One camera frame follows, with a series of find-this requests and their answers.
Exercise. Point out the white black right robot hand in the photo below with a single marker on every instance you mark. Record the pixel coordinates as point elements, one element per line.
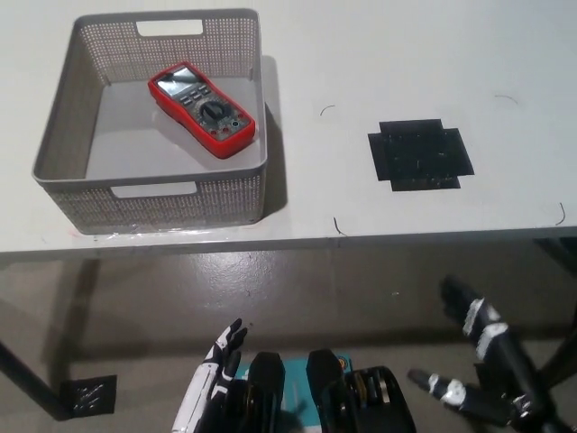
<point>491,338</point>

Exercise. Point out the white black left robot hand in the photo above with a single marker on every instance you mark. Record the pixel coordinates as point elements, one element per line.
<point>212,388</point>

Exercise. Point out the red digital multimeter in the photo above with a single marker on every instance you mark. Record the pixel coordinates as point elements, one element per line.
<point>203,110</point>

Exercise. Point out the black teal robot torso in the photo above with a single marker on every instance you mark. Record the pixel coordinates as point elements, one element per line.
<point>329,388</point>

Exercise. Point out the black table leg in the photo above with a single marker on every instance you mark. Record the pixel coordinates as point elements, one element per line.
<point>27,381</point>

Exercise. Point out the grey perforated plastic basket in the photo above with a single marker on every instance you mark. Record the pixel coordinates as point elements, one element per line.
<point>149,203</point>

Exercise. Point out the black tape patch on table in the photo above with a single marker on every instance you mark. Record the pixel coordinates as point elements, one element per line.
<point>419,153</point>

